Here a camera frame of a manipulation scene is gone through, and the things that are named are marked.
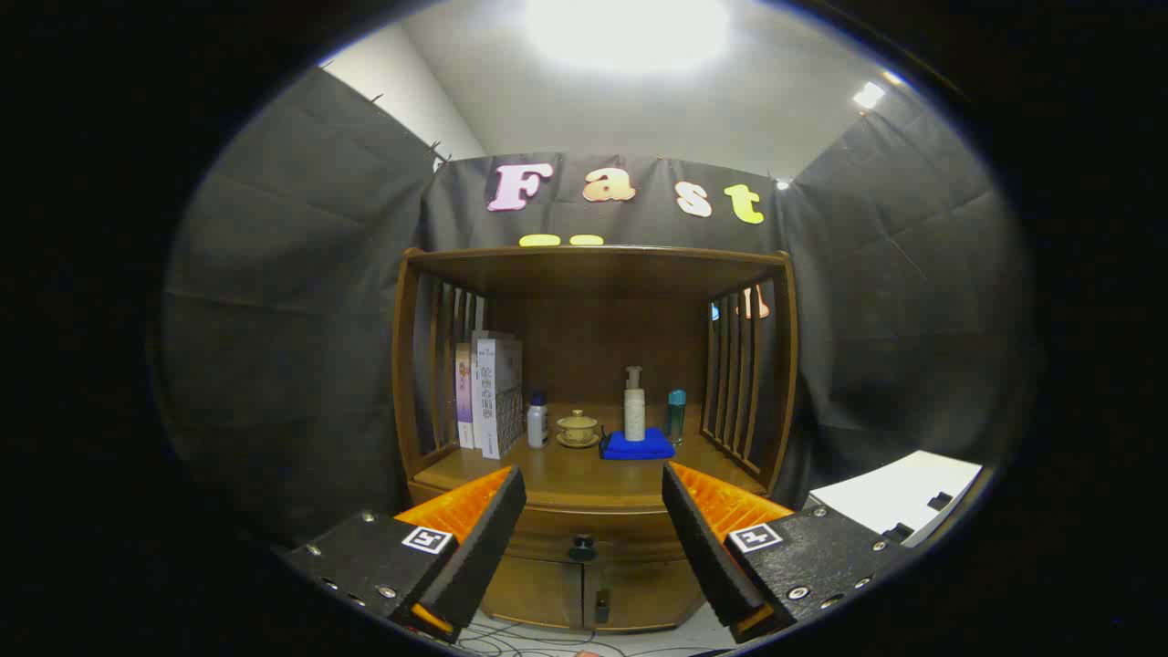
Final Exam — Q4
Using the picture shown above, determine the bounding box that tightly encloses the yellow lidded teacup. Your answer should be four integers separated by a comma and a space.
557, 410, 601, 449

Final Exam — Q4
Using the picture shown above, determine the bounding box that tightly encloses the wooden cabinet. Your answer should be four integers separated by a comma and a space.
392, 245, 799, 635

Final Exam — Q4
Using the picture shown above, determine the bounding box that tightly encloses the purple book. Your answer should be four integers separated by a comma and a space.
454, 342, 477, 450

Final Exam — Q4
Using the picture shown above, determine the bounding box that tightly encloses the blue cloth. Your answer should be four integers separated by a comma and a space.
600, 429, 676, 461

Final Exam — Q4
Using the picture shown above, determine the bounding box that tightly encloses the white pump bottle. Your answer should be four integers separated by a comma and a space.
624, 366, 647, 443

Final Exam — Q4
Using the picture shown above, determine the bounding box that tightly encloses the wooden countertop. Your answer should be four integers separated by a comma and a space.
412, 401, 767, 510

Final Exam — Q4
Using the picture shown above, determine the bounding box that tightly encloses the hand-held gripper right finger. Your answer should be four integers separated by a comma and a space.
662, 461, 913, 644

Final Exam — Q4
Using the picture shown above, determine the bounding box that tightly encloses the large ceiling light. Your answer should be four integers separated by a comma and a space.
525, 0, 731, 74

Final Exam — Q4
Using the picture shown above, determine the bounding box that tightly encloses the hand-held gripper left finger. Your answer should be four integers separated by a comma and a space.
278, 464, 528, 644

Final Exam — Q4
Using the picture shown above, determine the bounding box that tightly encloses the white metal cabinet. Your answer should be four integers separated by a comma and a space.
808, 450, 985, 548

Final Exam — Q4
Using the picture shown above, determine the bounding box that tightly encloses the wooden cabinet door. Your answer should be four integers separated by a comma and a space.
482, 555, 585, 631
584, 558, 705, 632

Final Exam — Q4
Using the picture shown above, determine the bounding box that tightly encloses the white patterned book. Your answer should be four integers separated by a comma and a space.
476, 336, 524, 460

